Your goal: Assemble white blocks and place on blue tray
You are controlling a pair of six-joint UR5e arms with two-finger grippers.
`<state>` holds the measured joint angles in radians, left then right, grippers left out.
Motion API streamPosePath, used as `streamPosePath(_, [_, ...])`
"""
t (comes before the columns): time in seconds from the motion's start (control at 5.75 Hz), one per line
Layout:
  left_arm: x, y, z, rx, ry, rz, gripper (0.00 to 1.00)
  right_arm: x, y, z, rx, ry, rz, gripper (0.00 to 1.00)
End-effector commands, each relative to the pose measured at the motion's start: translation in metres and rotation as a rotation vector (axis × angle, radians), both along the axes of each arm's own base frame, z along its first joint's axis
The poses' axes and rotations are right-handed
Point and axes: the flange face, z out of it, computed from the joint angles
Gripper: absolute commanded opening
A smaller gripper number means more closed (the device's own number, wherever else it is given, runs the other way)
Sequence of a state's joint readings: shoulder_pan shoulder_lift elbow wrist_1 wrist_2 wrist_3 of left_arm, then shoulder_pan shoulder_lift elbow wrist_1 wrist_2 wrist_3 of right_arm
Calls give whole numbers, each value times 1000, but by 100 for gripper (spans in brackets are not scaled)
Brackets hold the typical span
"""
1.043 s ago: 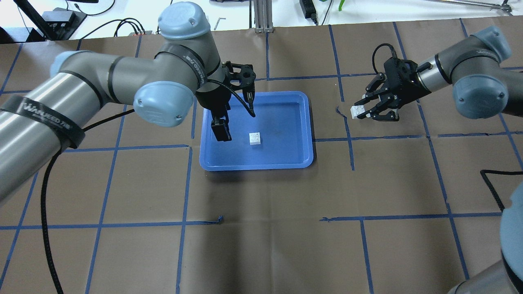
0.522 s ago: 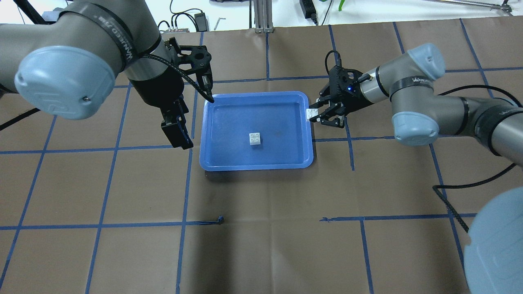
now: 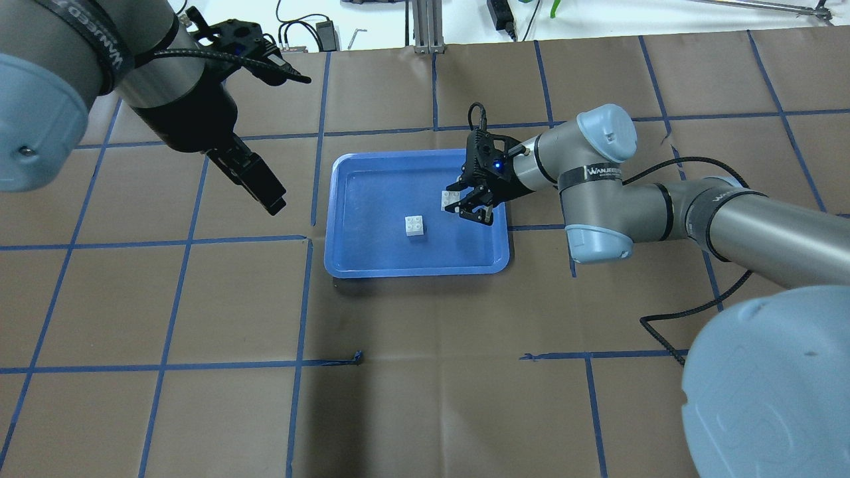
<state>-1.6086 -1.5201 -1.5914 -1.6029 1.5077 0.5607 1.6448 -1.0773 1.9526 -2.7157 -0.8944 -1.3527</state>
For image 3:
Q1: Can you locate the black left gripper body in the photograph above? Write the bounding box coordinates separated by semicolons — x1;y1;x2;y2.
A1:
203;133;266;187

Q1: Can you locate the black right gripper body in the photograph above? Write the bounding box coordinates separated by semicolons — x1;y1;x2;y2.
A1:
458;129;525;206

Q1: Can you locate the white block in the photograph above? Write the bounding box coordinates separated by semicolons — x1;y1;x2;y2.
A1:
404;215;426;237
440;190;461;214

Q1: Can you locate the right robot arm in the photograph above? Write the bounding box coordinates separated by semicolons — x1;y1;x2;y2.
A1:
442;105;849;477

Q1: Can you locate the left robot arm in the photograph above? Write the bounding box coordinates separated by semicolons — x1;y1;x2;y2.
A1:
2;1;303;215

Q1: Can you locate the blue plastic tray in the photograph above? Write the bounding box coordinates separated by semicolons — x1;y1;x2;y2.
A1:
324;149;511;279

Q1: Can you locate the black power adapter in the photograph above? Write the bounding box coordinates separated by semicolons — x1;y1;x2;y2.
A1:
315;19;338;52

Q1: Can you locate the brown paper table cover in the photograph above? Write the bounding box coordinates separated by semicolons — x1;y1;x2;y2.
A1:
1;27;848;477

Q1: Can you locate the aluminium frame post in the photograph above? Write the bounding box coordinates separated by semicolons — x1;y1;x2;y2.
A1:
409;1;446;54

